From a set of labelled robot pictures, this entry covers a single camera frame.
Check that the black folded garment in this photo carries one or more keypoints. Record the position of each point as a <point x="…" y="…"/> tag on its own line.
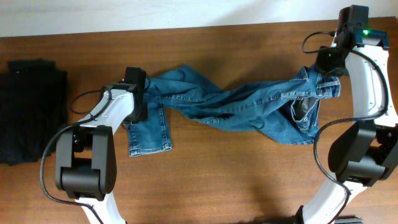
<point x="33" y="108"/>

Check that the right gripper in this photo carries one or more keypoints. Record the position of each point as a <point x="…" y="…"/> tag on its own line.
<point x="323" y="66"/>

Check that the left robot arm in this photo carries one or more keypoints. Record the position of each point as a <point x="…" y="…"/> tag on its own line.
<point x="86" y="166"/>

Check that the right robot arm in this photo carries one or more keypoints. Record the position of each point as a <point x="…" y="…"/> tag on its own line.
<point x="367" y="151"/>

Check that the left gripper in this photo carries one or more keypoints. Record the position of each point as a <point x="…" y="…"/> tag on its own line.
<point x="140" y="112"/>

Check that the blue denim jeans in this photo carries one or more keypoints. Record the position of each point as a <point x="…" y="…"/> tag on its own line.
<point x="285" y="111"/>

